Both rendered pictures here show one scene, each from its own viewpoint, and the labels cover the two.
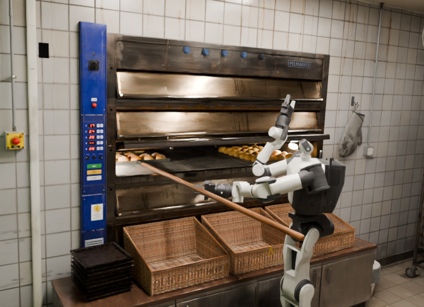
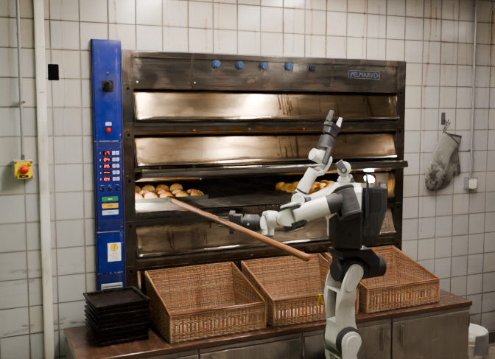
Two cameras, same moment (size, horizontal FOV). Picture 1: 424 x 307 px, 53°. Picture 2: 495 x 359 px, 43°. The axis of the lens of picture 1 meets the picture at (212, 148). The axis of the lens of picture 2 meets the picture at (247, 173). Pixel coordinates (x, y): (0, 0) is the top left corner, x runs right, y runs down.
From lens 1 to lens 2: 87 cm
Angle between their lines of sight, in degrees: 8
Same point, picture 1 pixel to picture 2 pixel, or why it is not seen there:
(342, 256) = (421, 312)
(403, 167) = not seen: outside the picture
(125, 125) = (146, 152)
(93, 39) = (106, 57)
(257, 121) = (309, 147)
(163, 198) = (193, 238)
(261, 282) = (308, 337)
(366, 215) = (475, 270)
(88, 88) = (102, 111)
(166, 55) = (192, 71)
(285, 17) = (341, 18)
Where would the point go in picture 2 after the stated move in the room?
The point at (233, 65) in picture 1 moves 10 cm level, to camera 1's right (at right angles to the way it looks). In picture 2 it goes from (275, 79) to (291, 79)
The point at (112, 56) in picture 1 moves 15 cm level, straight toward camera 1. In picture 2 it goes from (129, 75) to (126, 73)
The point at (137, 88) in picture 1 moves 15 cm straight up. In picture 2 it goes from (158, 110) to (158, 83)
